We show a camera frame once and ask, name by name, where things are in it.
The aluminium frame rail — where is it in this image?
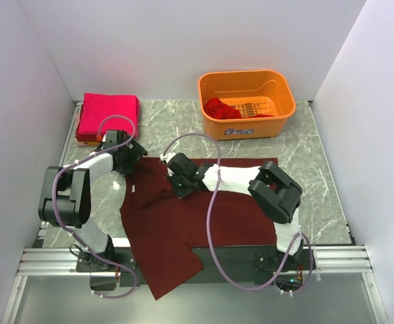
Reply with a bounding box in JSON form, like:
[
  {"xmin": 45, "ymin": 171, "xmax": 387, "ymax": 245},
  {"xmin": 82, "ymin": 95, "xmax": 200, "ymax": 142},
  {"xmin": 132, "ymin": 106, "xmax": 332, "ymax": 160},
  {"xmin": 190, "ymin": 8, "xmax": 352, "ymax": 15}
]
[{"xmin": 0, "ymin": 99, "xmax": 387, "ymax": 324}]

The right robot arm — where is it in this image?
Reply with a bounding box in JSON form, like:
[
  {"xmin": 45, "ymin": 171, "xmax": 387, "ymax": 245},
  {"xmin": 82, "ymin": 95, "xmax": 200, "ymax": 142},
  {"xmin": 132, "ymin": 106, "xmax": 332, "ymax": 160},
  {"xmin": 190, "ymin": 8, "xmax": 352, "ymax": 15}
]
[{"xmin": 160, "ymin": 153, "xmax": 303, "ymax": 271}]

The red t-shirt in basket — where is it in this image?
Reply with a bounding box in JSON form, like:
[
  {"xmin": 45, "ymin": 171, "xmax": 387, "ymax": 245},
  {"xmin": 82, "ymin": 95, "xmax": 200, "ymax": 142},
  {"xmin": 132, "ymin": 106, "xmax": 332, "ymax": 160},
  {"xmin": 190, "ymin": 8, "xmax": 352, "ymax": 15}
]
[{"xmin": 203, "ymin": 98, "xmax": 274, "ymax": 119}]

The dark maroon t-shirt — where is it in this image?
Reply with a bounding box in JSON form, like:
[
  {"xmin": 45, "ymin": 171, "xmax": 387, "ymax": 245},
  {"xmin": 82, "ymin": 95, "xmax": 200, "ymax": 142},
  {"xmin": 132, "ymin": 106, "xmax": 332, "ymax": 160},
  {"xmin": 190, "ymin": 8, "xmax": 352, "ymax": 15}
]
[{"xmin": 119, "ymin": 157, "xmax": 279, "ymax": 301}]

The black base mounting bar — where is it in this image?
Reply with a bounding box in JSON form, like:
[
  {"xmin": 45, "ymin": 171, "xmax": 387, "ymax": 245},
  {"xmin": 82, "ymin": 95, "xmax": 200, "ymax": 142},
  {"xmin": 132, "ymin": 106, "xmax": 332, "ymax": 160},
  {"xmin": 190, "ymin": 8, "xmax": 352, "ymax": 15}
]
[{"xmin": 76, "ymin": 245, "xmax": 316, "ymax": 298}]

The orange plastic basket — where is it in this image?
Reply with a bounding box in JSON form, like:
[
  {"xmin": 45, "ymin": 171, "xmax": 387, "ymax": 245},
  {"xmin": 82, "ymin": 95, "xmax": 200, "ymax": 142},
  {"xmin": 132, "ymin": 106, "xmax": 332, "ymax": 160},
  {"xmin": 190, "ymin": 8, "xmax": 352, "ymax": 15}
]
[{"xmin": 198, "ymin": 70, "xmax": 296, "ymax": 140}]

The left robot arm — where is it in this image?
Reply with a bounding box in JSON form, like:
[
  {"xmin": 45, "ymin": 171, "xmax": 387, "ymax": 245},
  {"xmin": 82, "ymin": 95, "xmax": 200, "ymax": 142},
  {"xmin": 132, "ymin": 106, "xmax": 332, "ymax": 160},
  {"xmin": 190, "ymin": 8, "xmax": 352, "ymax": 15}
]
[{"xmin": 38, "ymin": 130, "xmax": 148, "ymax": 271}]

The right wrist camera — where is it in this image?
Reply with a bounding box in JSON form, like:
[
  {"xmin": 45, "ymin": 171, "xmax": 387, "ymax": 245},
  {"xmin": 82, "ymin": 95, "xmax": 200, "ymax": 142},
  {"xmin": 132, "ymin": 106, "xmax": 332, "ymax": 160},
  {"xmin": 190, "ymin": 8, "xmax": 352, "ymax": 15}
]
[{"xmin": 160, "ymin": 153, "xmax": 175, "ymax": 163}]

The folded pink t-shirt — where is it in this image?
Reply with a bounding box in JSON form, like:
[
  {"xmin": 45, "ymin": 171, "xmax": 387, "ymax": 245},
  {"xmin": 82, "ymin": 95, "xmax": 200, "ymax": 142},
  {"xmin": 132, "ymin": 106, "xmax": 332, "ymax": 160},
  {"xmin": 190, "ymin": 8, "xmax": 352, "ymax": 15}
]
[{"xmin": 83, "ymin": 92, "xmax": 140, "ymax": 136}]

